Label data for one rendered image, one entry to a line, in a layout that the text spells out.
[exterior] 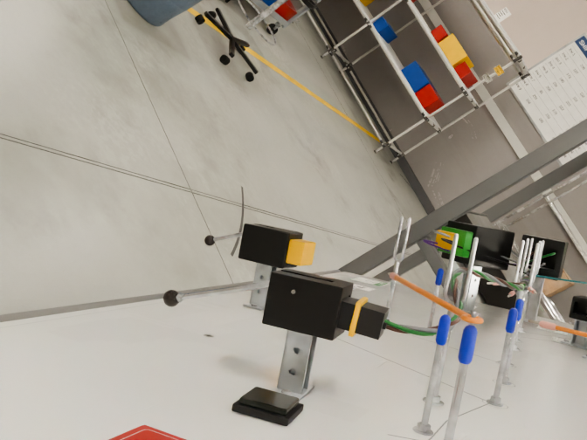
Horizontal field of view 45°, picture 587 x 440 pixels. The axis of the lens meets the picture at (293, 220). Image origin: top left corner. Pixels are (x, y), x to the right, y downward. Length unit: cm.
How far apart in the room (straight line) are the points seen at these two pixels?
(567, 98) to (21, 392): 794
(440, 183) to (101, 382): 786
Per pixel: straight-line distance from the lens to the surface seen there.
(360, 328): 53
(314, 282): 53
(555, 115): 822
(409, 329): 54
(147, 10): 407
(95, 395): 49
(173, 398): 51
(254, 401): 50
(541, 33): 855
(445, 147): 837
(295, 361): 55
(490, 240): 119
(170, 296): 58
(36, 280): 214
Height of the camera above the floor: 129
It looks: 18 degrees down
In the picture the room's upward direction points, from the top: 57 degrees clockwise
